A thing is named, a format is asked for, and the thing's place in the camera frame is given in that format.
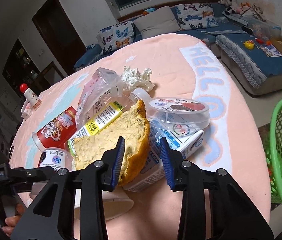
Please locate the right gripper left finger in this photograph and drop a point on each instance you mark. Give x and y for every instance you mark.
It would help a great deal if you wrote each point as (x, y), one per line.
(51, 214)

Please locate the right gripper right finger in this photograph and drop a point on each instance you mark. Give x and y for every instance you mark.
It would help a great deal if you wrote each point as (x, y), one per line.
(233, 215)

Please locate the clear strawberry yogurt cup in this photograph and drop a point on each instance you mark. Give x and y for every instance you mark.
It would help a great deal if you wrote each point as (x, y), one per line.
(53, 157)

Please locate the red cartoon paper cup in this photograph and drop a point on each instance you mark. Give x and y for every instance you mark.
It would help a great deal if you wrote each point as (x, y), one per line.
(56, 132)

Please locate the person's left hand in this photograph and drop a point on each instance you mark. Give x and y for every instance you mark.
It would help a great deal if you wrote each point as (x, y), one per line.
(12, 221)

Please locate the red cap white bottle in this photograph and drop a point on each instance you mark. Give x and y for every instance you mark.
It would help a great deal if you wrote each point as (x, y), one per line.
(30, 98)

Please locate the blue white milk carton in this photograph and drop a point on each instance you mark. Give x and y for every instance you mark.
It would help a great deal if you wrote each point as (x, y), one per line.
(183, 138)

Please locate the round clear lidded container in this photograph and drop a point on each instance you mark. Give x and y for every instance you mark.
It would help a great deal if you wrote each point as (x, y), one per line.
(175, 114)

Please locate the dark display cabinet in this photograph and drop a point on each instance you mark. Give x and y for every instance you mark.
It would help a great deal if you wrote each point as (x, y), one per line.
(18, 68)

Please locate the yellow label bottle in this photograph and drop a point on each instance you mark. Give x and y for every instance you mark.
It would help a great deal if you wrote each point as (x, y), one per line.
(96, 123)

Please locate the clear pink plastic bag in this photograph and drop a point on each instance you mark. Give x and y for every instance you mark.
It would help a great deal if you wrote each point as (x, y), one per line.
(104, 87)

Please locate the blue corner sofa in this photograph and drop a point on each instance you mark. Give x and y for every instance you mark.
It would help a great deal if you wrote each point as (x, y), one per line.
(257, 73)

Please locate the crumpled white tissue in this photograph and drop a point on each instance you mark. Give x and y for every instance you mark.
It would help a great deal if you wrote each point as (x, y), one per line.
(133, 78)

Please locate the dark wooden door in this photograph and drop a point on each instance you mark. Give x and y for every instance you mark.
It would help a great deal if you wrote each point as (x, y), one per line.
(59, 34)

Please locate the booklet on sofa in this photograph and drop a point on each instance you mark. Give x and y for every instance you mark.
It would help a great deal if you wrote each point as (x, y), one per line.
(270, 51)

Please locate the yellow toy on sofa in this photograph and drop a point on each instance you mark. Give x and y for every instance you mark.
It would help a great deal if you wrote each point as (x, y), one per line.
(249, 44)

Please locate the left butterfly print pillow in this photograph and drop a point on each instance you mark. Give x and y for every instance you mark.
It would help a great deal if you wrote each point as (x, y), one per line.
(116, 36)

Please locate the butterfly print pillow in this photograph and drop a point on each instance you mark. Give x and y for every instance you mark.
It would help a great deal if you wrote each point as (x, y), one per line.
(195, 16)
(116, 36)

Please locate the clear plastic storage box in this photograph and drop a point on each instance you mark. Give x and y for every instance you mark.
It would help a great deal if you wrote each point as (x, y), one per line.
(264, 30)

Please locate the right butterfly print pillow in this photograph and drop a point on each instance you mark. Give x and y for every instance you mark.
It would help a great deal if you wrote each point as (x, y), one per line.
(195, 16)

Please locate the plush toys pile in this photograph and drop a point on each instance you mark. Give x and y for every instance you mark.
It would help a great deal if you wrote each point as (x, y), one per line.
(243, 9)

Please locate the beige cushion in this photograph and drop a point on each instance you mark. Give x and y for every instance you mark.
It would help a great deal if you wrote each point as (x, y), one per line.
(161, 21)

